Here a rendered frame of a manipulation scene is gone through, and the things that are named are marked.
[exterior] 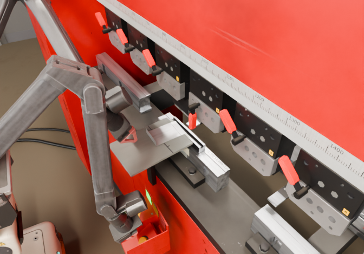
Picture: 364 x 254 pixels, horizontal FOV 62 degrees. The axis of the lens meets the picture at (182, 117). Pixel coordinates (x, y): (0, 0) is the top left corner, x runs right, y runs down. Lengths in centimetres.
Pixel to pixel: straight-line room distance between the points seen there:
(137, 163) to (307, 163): 60
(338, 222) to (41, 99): 69
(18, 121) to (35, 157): 194
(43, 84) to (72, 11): 105
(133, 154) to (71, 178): 137
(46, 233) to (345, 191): 156
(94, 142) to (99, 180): 13
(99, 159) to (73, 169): 167
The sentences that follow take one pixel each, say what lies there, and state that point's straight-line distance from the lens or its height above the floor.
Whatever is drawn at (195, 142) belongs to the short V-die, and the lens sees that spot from 115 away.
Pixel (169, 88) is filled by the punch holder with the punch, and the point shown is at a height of 121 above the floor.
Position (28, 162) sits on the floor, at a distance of 270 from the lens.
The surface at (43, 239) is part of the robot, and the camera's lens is 190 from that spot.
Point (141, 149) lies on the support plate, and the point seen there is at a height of 100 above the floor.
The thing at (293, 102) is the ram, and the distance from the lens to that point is 67.
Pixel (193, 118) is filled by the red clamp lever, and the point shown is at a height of 120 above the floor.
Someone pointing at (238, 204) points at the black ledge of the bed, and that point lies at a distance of 114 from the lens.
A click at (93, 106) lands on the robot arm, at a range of 72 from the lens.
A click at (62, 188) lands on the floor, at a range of 242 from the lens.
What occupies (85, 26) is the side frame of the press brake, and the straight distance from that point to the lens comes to 179.
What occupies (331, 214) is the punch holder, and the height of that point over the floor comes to 123.
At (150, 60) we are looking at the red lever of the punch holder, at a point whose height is 129.
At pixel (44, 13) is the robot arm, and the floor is 145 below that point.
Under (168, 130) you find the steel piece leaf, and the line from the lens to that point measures 119.
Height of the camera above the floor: 182
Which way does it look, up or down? 41 degrees down
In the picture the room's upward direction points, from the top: 1 degrees counter-clockwise
